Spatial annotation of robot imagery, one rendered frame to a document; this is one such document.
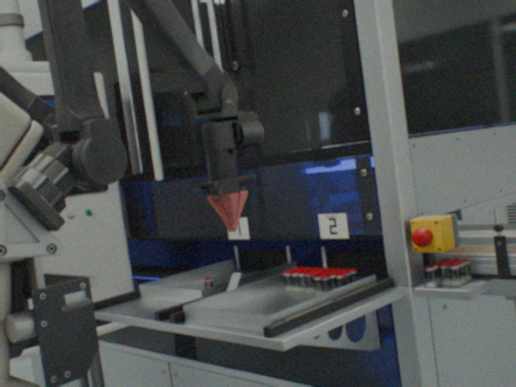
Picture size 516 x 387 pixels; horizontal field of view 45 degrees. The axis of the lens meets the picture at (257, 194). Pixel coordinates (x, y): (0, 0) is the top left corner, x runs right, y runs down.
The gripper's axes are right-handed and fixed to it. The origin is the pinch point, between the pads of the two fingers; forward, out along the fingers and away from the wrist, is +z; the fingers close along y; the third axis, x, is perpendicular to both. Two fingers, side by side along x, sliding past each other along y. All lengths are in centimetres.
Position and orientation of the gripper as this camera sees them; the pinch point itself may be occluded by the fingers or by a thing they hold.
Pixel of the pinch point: (232, 226)
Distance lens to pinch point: 118.2
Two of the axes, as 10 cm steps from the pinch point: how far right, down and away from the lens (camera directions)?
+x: -7.0, 0.6, 7.2
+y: 7.0, -1.5, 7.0
